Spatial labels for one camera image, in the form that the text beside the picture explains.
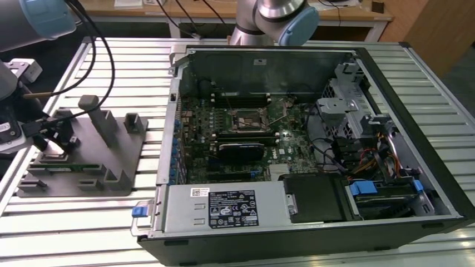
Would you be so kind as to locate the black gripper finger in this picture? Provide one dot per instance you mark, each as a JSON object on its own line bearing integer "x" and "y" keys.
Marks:
{"x": 62, "y": 133}
{"x": 40, "y": 143}

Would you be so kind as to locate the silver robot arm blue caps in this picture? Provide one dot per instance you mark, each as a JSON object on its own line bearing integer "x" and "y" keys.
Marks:
{"x": 14, "y": 33}

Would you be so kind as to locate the CPU socket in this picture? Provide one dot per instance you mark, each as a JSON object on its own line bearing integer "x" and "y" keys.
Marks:
{"x": 246, "y": 122}

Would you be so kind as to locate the green RAM stick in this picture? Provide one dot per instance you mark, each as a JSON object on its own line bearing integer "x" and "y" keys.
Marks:
{"x": 62, "y": 167}

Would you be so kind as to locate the grey parts rack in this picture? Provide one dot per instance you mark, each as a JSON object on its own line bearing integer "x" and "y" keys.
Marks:
{"x": 92, "y": 158}

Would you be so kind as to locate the blue case latch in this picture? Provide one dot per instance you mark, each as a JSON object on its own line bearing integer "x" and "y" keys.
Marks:
{"x": 138, "y": 211}

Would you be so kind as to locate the grey case release latch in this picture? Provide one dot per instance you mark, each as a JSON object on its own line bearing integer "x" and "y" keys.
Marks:
{"x": 176, "y": 54}

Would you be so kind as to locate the grey power supply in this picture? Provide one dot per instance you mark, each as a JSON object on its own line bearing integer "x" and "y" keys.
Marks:
{"x": 177, "y": 211}

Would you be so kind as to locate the wooden desk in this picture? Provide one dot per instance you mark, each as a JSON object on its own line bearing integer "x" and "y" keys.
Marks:
{"x": 129, "y": 12}

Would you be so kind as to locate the white cardboard box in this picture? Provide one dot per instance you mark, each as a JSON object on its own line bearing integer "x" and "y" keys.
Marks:
{"x": 152, "y": 2}
{"x": 128, "y": 2}

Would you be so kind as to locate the black graphics card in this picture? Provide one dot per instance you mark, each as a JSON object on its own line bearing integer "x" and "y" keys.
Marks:
{"x": 240, "y": 151}

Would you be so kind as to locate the RAM slot white clips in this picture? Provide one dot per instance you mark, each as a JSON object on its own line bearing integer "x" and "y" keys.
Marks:
{"x": 244, "y": 137}
{"x": 240, "y": 95}
{"x": 240, "y": 102}
{"x": 244, "y": 142}

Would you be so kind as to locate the white certification sticker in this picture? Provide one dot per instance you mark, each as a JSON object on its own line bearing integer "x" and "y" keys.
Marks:
{"x": 258, "y": 61}

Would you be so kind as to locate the small silver heatsink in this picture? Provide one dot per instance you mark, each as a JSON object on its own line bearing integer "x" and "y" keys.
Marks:
{"x": 278, "y": 168}

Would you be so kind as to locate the green motherboard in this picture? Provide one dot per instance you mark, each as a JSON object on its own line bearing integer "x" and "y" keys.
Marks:
{"x": 296, "y": 144}

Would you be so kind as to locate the black PC case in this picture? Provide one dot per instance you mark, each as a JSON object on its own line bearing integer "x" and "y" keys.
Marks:
{"x": 258, "y": 247}

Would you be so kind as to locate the black plastic shroud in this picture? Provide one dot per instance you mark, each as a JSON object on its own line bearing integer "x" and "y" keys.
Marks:
{"x": 314, "y": 197}

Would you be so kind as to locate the grey metal drive cage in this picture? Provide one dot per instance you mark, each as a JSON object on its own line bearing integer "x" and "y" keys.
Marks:
{"x": 348, "y": 89}

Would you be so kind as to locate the hard disk in blue carrier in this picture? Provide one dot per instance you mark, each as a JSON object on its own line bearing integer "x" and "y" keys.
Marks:
{"x": 362, "y": 189}

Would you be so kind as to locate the wooden cabinet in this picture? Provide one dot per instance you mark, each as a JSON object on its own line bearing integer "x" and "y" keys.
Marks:
{"x": 437, "y": 27}

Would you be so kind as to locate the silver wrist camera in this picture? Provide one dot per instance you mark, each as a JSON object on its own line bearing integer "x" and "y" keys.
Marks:
{"x": 9, "y": 136}

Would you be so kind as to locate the white boxy wrist camera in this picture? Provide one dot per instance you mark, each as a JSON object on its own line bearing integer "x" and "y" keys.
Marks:
{"x": 24, "y": 69}

